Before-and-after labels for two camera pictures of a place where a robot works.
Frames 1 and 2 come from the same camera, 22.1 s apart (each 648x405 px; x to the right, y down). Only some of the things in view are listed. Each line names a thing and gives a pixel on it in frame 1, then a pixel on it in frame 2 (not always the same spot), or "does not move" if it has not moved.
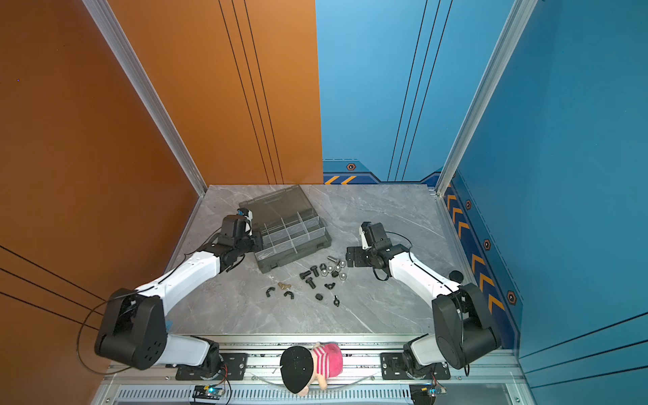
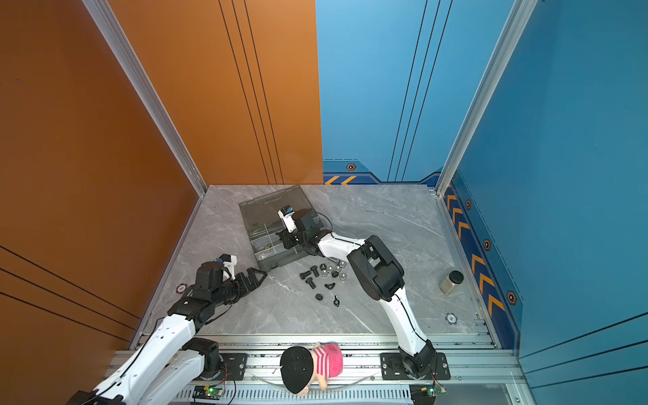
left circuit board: [207, 391] does not move
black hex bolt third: [310, 283] does not move
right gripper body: [362, 256] → [302, 239]
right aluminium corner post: [520, 13] does not move
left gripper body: [251, 245] → [229, 294]
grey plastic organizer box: [290, 227] does not move
